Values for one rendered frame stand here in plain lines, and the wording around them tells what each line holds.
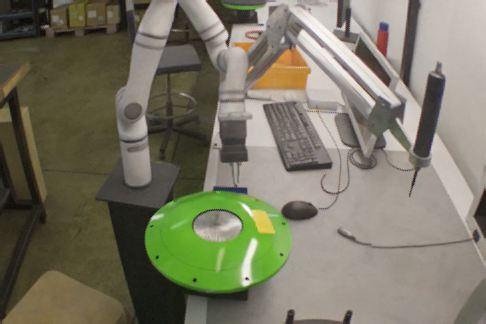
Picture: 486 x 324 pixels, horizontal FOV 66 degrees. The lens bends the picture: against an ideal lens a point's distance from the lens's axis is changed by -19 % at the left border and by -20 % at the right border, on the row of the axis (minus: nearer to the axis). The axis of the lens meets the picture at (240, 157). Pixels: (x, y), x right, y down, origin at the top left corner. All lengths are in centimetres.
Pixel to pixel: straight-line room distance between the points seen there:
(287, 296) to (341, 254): 20
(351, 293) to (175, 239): 43
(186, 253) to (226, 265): 8
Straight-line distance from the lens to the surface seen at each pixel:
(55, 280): 153
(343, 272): 111
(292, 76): 193
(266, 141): 156
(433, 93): 79
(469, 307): 49
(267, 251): 90
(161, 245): 92
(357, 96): 94
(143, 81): 127
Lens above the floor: 171
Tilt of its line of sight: 33 degrees down
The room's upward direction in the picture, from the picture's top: 2 degrees clockwise
